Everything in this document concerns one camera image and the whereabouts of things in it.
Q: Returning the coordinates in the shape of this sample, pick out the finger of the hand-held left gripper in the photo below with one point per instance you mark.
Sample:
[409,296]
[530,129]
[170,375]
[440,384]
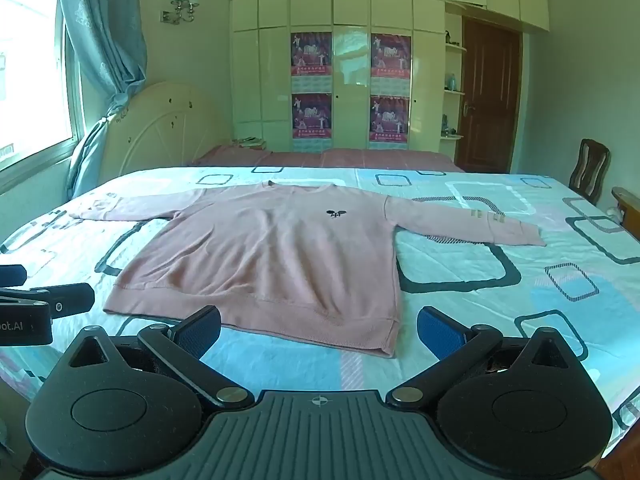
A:
[70,300]
[12,276]

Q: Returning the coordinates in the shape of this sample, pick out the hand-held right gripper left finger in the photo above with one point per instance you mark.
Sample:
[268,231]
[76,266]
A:
[200,331]

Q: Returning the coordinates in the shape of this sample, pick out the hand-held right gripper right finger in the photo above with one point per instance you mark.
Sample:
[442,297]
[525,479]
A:
[439,331]

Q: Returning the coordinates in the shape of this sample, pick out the pink sweater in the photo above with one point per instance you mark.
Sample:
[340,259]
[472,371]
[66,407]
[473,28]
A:
[265,260]

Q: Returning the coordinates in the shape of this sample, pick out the printed light blue bedsheet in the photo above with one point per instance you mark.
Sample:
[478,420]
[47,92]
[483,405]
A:
[450,280]

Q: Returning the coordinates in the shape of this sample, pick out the pink bed cover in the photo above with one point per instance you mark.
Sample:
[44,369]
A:
[350,159]

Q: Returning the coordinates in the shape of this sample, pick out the stack of books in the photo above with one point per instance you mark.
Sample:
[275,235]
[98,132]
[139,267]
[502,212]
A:
[250,143]

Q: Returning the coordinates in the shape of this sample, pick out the cream headboard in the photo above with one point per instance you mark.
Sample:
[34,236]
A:
[160,125]

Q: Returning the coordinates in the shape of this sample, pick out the window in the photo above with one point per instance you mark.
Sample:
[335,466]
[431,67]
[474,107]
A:
[30,70]

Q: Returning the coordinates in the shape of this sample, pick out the brown wooden chair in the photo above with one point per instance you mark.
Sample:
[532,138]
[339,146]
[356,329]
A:
[590,170]

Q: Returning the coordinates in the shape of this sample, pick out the wooden furniture piece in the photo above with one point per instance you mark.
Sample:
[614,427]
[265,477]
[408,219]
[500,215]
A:
[627,200]

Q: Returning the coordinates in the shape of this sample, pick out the brown wooden door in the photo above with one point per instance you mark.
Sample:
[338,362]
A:
[490,100]

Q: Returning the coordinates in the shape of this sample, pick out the cream corner shelf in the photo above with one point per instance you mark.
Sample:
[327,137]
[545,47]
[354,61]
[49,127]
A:
[454,92]

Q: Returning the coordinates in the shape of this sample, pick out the blue curtain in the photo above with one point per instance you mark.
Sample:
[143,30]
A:
[107,45]

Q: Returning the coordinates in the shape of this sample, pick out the blue vase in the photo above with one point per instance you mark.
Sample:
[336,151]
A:
[450,81]

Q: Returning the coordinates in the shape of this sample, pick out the cream glossy wardrobe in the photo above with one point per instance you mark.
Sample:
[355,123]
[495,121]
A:
[350,10]

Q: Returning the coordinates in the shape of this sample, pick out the wall poster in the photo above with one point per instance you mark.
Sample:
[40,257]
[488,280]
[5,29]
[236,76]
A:
[311,60]
[312,122]
[390,62]
[389,122]

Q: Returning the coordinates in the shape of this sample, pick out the wall lamp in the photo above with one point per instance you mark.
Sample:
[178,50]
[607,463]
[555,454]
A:
[182,5]

